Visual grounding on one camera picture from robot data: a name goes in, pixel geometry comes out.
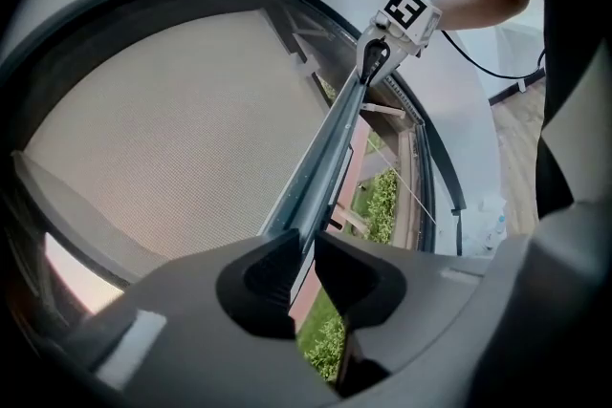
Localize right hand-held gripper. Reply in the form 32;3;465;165
356;0;444;87

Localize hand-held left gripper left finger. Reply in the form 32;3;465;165
66;227;337;408

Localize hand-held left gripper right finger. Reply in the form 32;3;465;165
313;231;496;398

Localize person's right forearm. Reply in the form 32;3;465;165
429;0;533;32

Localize black trousers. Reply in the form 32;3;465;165
534;128;575;221

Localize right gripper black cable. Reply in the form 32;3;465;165
439;28;547;80

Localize white pull cord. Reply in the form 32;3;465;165
367;136;439;225

